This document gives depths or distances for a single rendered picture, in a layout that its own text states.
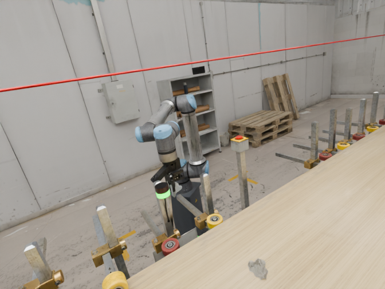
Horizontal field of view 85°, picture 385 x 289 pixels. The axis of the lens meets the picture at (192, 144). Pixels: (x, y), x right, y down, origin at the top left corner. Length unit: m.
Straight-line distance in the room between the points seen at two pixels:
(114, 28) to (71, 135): 1.71
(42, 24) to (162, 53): 1.69
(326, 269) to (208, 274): 0.41
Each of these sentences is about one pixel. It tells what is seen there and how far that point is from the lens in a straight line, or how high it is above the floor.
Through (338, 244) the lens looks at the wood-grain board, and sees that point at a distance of 1.06.
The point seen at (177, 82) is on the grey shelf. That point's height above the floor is 1.46.
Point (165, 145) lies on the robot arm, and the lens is 0.99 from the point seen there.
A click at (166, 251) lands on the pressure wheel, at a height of 0.91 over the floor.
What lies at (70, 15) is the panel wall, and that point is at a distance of 3.70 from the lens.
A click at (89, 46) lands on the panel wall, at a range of 3.64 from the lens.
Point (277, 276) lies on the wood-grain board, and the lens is 0.91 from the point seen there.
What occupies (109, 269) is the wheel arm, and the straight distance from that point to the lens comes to 0.97.
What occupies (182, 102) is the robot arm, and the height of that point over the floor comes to 1.40.
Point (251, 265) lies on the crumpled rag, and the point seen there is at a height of 0.91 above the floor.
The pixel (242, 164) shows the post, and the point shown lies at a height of 1.07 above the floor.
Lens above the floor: 1.61
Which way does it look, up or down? 19 degrees down
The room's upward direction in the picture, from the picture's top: 10 degrees counter-clockwise
